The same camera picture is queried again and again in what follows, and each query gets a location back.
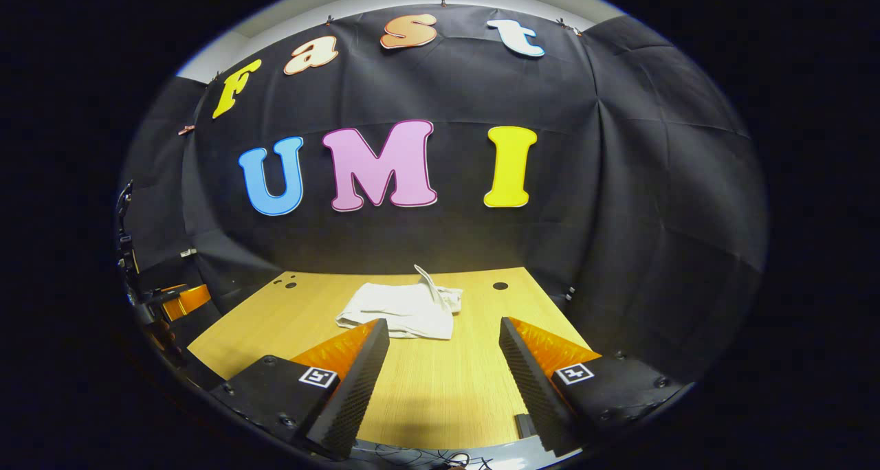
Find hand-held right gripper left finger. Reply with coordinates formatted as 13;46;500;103
210;319;391;460

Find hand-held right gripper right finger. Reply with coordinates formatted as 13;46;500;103
500;317;688;457

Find white jeans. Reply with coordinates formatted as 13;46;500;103
335;264;464;340

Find tangle of black cables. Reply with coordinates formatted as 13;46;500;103
354;441;496;470

